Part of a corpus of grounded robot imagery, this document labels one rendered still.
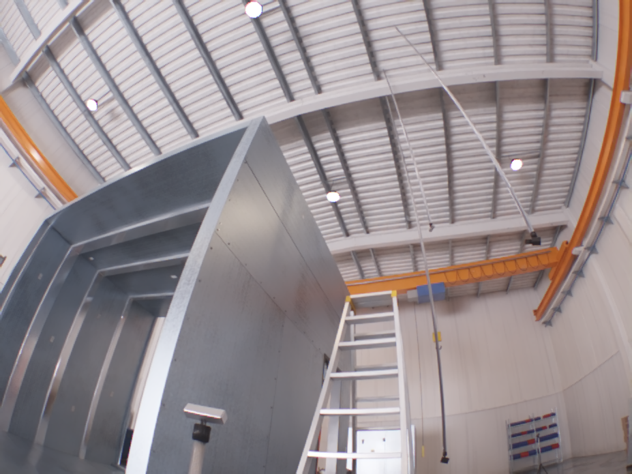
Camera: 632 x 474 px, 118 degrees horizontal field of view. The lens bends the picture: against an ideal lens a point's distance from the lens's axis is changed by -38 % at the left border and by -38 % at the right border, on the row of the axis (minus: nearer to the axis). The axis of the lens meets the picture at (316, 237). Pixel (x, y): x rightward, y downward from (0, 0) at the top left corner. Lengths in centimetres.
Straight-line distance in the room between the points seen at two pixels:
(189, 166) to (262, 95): 540
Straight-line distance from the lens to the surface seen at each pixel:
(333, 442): 305
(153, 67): 830
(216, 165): 248
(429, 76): 720
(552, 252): 1165
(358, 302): 217
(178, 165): 263
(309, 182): 903
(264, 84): 768
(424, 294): 996
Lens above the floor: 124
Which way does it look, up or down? 41 degrees up
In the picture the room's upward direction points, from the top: 6 degrees clockwise
